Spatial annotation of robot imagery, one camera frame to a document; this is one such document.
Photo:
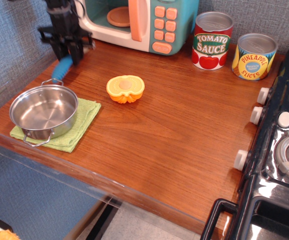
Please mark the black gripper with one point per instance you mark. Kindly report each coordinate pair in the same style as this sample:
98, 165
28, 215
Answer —
65, 32

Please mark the blue handled metal scoop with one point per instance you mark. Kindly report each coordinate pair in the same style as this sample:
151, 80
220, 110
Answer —
63, 66

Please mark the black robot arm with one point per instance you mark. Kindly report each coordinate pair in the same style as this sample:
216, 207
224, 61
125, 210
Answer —
62, 4

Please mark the stainless steel pot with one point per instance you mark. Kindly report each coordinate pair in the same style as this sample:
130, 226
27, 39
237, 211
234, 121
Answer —
48, 94

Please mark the green folded cloth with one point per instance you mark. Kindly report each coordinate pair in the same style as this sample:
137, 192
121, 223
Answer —
84, 115

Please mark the orange toy squash half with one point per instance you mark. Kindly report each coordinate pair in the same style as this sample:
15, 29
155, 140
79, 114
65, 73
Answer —
125, 88

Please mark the teal toy microwave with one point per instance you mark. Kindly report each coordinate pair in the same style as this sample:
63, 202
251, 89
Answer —
154, 26

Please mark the tomato sauce can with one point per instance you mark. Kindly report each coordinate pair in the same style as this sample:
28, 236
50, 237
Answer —
211, 40

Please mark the pineapple slices can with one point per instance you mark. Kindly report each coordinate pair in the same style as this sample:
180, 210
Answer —
254, 56

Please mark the orange object bottom left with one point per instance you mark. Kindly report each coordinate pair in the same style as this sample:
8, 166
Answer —
8, 235

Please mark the white stove knob middle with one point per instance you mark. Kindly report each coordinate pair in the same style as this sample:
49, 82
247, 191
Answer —
256, 115

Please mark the white stove knob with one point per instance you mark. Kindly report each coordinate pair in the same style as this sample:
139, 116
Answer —
262, 95
256, 115
240, 159

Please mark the white stove knob rear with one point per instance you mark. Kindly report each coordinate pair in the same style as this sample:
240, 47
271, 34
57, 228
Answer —
262, 95

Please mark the white stove knob front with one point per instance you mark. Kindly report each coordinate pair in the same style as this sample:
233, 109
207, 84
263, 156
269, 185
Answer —
240, 159

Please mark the black toy stove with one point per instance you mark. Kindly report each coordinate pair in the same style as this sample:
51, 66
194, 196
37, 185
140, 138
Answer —
262, 209

